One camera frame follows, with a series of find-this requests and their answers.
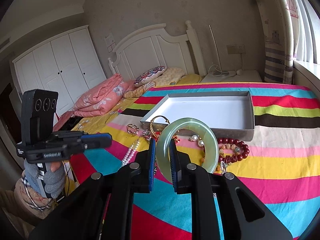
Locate white pearl necklace green pendant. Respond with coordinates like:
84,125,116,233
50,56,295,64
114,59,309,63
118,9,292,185
121,138,140,166

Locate green jade bangle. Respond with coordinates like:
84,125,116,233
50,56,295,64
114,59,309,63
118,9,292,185
156,118,219,183

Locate enamel flower hair clip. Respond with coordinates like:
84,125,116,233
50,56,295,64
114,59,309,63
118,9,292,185
141,130,152,142

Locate pearl earrings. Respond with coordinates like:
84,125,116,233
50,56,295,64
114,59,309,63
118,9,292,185
189,134,204,148

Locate gold bangle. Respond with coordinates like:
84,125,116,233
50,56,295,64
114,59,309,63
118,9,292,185
150,115,170,141

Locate red cord gold bead bracelet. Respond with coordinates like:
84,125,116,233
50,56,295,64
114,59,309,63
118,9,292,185
151,129,181,144

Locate gold ring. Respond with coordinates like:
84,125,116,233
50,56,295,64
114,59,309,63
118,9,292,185
126,123,139,137

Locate yellow green stone bead bracelet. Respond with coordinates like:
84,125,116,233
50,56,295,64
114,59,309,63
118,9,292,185
218,143,242,174

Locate dark red bead bracelet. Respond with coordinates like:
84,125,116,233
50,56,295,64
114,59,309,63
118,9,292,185
216,137,251,165

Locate grey gloved left hand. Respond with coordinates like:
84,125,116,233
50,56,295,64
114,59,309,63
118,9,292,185
24,159,65,199

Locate pink folded quilt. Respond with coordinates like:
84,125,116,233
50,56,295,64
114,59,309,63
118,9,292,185
72,74,133,117

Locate grey shallow cardboard box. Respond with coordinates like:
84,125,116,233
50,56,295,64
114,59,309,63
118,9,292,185
140,91,255,141

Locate white wardrobe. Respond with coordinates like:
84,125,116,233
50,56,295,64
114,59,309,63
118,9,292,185
12,25,106,116

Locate embroidered round cushion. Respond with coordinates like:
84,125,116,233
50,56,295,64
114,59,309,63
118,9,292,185
134,66,167,87

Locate yellow patterned pillow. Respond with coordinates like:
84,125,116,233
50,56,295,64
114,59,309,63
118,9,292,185
123,67,186,99

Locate colourful striped bed sheet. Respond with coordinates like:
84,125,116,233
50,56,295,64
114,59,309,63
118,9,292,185
69,81,320,240

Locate white slim desk lamp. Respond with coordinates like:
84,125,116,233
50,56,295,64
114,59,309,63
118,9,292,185
208,24,228,77

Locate white bedside table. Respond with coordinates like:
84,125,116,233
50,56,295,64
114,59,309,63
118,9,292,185
201,70,262,83

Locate white bed headboard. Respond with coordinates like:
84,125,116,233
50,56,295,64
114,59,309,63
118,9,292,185
108,20,207,81

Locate striped patterned curtain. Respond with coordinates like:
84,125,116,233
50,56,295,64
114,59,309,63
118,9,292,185
256,0,299,84

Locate wall socket panel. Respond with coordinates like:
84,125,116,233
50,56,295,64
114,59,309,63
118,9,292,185
226,44,246,54

